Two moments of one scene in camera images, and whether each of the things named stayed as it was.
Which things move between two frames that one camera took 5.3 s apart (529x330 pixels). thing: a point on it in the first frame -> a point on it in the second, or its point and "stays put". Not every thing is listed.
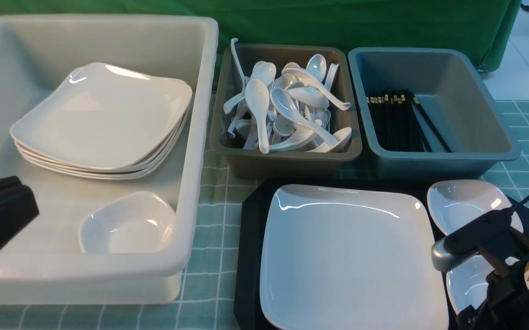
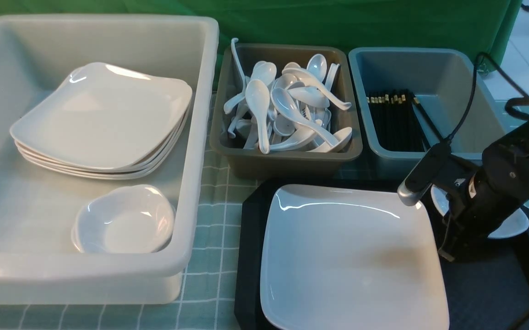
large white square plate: (341, 258) stays put
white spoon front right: (340, 136) stays put
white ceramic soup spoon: (286, 105) stays put
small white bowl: (466, 283) -> (132, 218)
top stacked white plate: (108, 117) stays put
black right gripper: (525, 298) -> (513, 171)
